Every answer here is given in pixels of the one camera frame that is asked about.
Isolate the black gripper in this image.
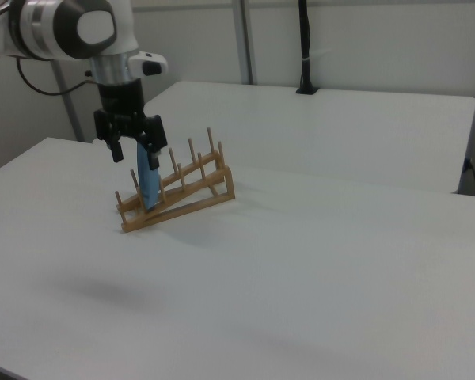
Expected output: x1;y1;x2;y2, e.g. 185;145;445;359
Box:
93;78;168;169

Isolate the blue plate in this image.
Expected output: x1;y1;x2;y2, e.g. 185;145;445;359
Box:
135;142;162;211

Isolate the wooden plate rack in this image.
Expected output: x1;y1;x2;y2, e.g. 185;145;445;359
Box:
114;126;237;234

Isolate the white side table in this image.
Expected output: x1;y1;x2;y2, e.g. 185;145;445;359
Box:
144;81;475;195

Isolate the grey aluminium partition post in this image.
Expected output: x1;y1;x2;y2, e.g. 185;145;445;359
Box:
232;0;259;85
50;59;85;143

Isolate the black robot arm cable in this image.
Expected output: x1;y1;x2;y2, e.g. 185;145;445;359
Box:
15;58;100;97

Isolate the black camera pole with base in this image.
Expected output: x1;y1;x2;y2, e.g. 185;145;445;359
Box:
295;0;321;96

